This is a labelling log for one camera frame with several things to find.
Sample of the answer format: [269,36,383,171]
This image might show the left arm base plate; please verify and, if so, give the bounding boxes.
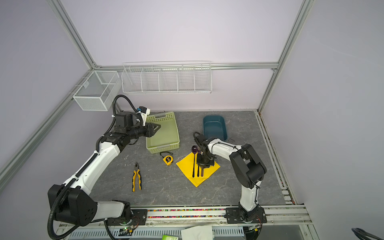
[107,209,148,226]

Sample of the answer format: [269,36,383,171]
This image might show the white paper sheet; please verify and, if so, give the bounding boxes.
[181,226,214,240]

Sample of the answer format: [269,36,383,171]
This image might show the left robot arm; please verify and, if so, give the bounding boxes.
[47,95,161,240]

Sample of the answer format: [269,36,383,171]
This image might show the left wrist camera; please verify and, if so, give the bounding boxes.
[137,106,151,126]

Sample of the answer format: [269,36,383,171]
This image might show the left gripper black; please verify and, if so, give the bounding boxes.
[127,121,161,140]

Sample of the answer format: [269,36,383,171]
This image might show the yellow paper napkin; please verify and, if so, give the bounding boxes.
[177,152,220,188]

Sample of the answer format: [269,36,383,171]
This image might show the light green perforated basket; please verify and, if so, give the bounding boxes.
[146,112,180,154]

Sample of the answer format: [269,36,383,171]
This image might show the teal plastic tray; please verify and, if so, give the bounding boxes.
[203,115,228,141]

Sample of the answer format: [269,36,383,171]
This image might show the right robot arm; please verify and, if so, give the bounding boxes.
[193,132,267,224]

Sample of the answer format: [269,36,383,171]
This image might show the yellow black pliers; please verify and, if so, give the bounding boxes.
[132,162,142,192]

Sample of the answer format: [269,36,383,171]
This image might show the yellow tape measure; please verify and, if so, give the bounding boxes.
[160,151,174,166]

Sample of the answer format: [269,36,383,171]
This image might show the green small object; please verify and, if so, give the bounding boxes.
[162,235,179,240]

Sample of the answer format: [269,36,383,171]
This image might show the small white wire basket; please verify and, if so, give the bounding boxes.
[73,71,122,112]

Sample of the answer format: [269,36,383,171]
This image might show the purple metal fork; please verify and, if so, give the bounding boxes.
[196,150,200,177]

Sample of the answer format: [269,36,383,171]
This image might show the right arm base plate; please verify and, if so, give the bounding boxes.
[224,206,267,224]

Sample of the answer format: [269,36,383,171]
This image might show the long white wire shelf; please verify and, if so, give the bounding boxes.
[121,61,213,94]

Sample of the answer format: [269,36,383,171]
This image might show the purple metal spoon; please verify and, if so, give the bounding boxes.
[192,145,198,178]

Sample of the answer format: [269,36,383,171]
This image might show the black cable bottom right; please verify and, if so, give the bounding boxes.
[351,227,383,240]

